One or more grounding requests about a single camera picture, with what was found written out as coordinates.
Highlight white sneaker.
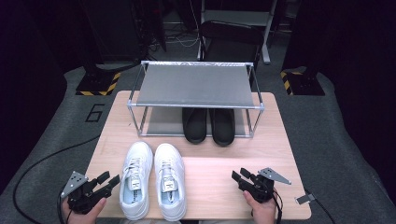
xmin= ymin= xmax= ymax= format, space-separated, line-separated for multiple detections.
xmin=119 ymin=141 xmax=154 ymax=221
xmin=153 ymin=143 xmax=188 ymax=222

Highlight black stand base striped edge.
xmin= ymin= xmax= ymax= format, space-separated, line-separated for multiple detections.
xmin=279 ymin=69 xmax=326 ymax=96
xmin=75 ymin=71 xmax=121 ymax=97

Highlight person's left hand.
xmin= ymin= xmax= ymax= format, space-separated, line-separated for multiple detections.
xmin=61 ymin=197 xmax=107 ymax=224

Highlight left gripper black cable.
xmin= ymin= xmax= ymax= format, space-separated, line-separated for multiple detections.
xmin=56 ymin=192 xmax=74 ymax=224

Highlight grey clip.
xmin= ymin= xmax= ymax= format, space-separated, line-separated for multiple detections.
xmin=295 ymin=193 xmax=316 ymax=205

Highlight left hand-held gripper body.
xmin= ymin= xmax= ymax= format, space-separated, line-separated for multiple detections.
xmin=60 ymin=170 xmax=109 ymax=216

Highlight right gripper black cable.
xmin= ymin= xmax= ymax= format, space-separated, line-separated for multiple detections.
xmin=270 ymin=189 xmax=284 ymax=224

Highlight black floor cable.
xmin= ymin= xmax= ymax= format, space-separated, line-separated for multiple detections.
xmin=12 ymin=133 xmax=101 ymax=224

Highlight person's right hand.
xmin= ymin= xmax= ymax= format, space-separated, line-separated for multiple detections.
xmin=242 ymin=189 xmax=278 ymax=224

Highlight black chair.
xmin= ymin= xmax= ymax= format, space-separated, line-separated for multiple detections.
xmin=198 ymin=20 xmax=265 ymax=68

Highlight dark cabinet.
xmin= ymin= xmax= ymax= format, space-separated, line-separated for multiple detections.
xmin=78 ymin=0 xmax=148 ymax=63

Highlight white floor cable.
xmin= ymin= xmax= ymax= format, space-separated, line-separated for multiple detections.
xmin=166 ymin=34 xmax=200 ymax=49

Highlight black flip-flop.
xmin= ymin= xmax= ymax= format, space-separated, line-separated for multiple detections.
xmin=181 ymin=107 xmax=208 ymax=145
xmin=208 ymin=108 xmax=236 ymax=147

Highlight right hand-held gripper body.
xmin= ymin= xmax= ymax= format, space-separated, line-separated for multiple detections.
xmin=238 ymin=167 xmax=292 ymax=203

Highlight metal shoe rack grey shelves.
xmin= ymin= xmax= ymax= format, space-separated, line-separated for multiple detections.
xmin=126 ymin=60 xmax=265 ymax=138

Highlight thin black cable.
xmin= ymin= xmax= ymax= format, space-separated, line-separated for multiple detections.
xmin=303 ymin=188 xmax=337 ymax=224

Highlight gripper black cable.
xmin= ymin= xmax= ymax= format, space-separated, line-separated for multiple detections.
xmin=56 ymin=192 xmax=74 ymax=224
xmin=270 ymin=189 xmax=284 ymax=224

